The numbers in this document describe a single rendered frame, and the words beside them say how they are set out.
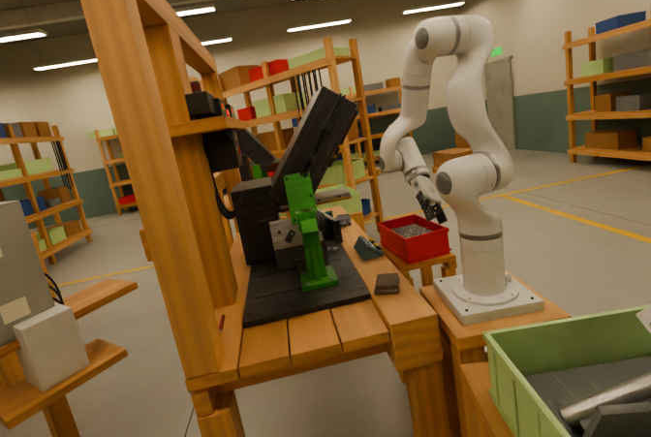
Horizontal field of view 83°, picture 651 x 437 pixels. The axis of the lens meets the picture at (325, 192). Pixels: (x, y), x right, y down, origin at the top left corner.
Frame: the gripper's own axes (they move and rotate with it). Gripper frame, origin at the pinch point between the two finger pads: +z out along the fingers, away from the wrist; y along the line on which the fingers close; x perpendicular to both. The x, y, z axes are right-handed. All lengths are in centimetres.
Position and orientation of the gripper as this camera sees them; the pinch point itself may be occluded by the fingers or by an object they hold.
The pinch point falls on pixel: (436, 218)
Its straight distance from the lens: 129.8
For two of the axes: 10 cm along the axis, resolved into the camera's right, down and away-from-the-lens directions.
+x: -7.2, 4.8, 5.1
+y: 6.4, 1.7, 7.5
